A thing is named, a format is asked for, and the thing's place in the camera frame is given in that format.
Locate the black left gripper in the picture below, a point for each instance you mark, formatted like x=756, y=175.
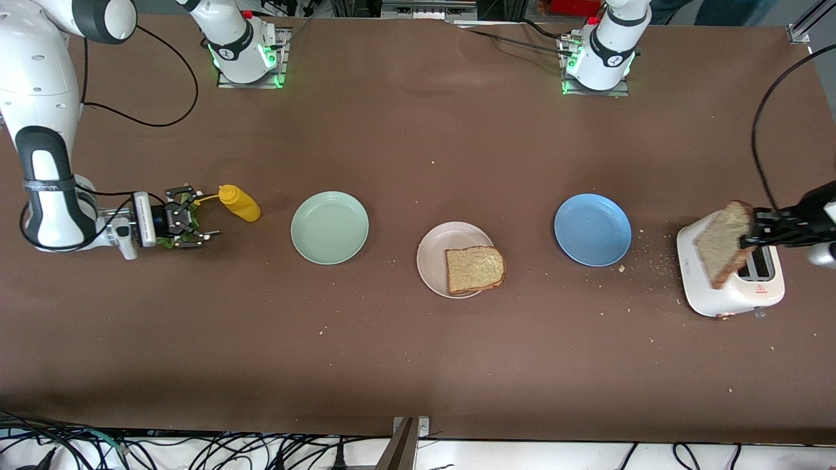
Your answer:
x=804, y=216

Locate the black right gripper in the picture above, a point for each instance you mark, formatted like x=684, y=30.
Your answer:
x=158, y=222

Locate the green lettuce leaf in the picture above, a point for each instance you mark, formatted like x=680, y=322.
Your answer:
x=164, y=243

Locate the brown bread slice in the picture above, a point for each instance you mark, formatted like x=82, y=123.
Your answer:
x=722, y=248
x=475, y=269

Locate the yellow squeeze bottle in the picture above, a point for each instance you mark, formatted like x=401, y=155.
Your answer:
x=241, y=205

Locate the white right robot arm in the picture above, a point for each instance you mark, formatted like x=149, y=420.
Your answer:
x=39, y=78

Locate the pale green plate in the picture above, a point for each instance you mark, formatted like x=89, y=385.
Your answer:
x=330, y=228

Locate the blue plate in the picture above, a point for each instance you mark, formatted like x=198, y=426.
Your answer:
x=593, y=230

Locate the beige plate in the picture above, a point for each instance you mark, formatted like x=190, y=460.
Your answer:
x=434, y=261

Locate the white toaster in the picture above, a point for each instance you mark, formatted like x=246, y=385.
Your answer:
x=731, y=303

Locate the black power plug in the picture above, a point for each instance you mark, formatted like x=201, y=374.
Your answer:
x=339, y=459

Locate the red box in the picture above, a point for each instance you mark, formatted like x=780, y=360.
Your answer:
x=575, y=6

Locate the grey aluminium profile beam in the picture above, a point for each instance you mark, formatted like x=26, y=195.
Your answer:
x=398, y=454

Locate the grey metal box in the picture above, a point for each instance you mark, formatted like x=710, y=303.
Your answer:
x=424, y=10

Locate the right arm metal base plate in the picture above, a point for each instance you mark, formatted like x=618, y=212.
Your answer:
x=225, y=83

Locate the aluminium frame corner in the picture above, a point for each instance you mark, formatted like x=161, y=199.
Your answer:
x=798, y=32

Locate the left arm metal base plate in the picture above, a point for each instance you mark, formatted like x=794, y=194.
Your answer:
x=614, y=93

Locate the silver metal bracket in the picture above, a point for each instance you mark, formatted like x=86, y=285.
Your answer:
x=423, y=427

